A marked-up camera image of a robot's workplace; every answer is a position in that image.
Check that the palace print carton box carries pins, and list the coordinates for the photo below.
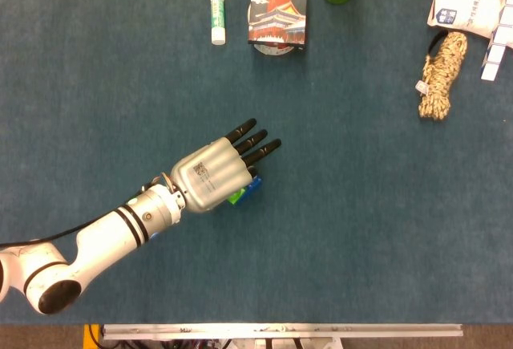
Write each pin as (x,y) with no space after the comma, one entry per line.
(278,8)

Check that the round white tin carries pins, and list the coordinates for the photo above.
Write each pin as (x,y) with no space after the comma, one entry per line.
(274,50)

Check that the white bag with blue logo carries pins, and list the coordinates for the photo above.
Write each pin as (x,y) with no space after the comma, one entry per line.
(465,4)

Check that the blue white patterned paper box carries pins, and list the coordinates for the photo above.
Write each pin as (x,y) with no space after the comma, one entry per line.
(499,48)

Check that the teal table cloth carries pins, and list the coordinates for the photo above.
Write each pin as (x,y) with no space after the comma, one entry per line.
(320,244)

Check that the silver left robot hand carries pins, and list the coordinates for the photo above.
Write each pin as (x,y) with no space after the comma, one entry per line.
(212,176)

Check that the yellow frame part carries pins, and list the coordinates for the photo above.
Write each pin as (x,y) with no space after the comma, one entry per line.
(88,337)

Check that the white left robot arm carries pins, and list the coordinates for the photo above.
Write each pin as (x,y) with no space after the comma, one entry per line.
(104,236)

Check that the white green glue stick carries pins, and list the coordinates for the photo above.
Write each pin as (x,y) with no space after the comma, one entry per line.
(217,16)

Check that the aluminium frame rail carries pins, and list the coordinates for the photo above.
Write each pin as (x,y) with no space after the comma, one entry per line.
(280,331)

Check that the blue toy brick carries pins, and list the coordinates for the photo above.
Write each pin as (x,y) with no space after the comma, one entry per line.
(253,188)

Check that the green toy brick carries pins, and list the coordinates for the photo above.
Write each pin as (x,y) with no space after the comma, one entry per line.
(237,197)

